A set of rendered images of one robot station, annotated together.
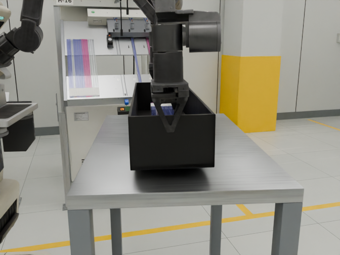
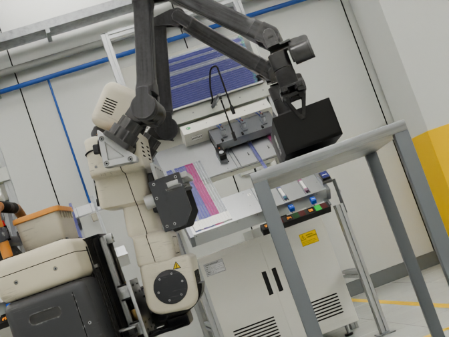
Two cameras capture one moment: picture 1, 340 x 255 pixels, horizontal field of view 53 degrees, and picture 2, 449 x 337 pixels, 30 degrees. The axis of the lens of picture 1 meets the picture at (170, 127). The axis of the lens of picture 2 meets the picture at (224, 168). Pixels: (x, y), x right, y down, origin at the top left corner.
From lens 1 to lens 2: 177 cm
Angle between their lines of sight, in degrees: 20
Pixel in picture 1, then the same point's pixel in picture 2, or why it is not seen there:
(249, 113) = not seen: outside the picture
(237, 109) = not seen: outside the picture
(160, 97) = (288, 96)
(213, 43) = (308, 52)
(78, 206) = (259, 179)
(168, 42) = (281, 61)
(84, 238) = (270, 200)
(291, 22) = not seen: outside the picture
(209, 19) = (301, 40)
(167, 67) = (285, 76)
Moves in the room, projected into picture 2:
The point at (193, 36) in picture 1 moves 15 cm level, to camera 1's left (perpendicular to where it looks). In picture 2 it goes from (294, 53) to (244, 71)
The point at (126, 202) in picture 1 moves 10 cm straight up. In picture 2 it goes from (289, 166) to (276, 132)
